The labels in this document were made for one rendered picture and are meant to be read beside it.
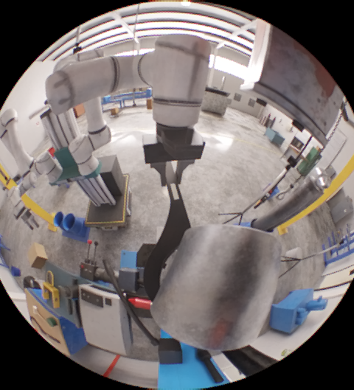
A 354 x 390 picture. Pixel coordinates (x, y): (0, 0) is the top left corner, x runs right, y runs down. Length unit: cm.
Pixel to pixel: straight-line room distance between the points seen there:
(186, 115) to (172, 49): 11
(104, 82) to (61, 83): 7
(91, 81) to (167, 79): 12
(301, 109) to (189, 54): 14
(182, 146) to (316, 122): 18
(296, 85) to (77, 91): 27
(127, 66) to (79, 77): 9
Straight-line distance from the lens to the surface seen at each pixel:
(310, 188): 136
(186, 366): 54
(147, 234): 181
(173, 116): 19
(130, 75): 26
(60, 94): 22
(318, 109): 17
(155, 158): 25
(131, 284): 75
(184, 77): 18
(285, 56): 15
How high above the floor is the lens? 173
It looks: 56 degrees down
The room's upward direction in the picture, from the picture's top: 9 degrees clockwise
